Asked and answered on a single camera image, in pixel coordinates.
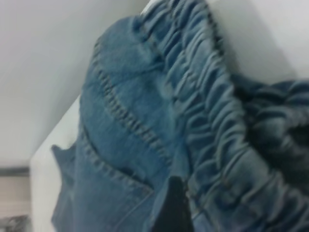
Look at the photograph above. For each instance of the blue faded denim pants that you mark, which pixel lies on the blue faded denim pants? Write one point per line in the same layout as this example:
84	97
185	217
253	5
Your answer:
135	120

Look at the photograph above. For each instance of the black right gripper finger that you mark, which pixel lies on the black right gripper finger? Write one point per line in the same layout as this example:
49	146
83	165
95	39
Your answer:
176	210

